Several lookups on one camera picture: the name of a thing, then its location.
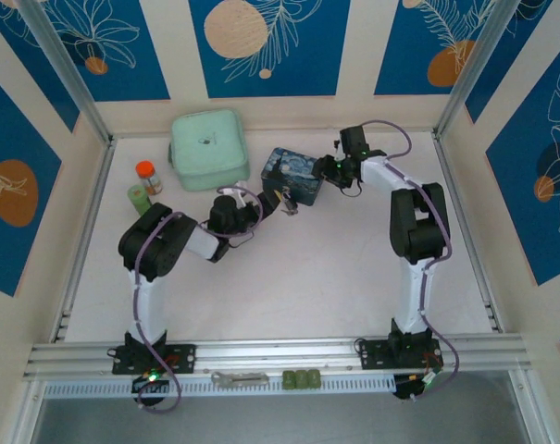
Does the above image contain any starry night tin box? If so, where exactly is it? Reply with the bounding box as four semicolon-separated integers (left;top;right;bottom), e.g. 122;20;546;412
259;146;327;208

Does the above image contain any mint green zip pouch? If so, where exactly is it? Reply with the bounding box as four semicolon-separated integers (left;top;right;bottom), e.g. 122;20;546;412
168;108;253;192

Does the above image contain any orange-lid spice jar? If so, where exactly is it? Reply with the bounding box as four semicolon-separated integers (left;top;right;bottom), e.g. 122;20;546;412
135;160;165;197

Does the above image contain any green cylinder roll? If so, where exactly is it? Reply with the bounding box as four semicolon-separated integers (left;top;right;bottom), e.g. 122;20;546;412
127;184;153;216

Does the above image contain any left black controller board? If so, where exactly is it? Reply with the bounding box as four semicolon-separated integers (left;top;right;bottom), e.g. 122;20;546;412
131;373;170;395

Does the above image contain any black controller board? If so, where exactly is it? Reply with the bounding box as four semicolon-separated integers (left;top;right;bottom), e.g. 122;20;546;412
131;373;170;395
393;373;437;401

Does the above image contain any right black controller board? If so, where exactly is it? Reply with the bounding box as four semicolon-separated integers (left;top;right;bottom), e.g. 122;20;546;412
393;373;437;401

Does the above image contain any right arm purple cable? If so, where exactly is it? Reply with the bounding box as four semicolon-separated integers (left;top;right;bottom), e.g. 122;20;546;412
362;118;462;404

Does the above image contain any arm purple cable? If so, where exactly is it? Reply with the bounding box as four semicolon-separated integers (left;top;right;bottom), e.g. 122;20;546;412
362;118;462;404
131;184;265;415

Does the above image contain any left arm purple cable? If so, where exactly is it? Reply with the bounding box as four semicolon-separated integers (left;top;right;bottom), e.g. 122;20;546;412
131;184;265;415

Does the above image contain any right aluminium side rail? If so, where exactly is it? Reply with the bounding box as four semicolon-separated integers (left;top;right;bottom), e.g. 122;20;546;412
431;131;505;335

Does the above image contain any aluminium side rail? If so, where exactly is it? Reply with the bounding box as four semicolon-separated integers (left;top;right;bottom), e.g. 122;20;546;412
50;137;118;344
431;131;505;335

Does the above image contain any left aluminium side rail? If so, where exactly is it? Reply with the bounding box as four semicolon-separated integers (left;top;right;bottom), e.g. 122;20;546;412
50;137;118;344

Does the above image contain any aluminium mounting rail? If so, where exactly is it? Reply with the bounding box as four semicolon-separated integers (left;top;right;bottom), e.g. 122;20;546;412
22;333;533;383

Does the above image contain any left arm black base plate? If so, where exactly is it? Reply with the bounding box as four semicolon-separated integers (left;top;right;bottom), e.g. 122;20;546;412
106;342;199;376

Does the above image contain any right aluminium frame post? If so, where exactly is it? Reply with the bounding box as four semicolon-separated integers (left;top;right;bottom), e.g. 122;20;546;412
433;0;524;141

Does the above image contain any aluminium frame post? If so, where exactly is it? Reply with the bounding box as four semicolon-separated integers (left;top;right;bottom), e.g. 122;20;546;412
433;0;524;141
18;0;115;145

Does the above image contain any grey metal bracket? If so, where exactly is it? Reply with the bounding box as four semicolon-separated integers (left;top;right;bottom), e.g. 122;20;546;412
210;371;271;389

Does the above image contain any white slotted cable duct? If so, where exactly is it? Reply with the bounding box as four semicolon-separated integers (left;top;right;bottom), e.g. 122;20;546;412
43;373;397;401

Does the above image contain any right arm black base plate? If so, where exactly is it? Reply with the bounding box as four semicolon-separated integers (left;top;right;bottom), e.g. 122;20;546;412
353;337;447;372

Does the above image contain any left aluminium frame post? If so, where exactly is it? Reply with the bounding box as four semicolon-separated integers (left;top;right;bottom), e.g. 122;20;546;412
18;0;115;145

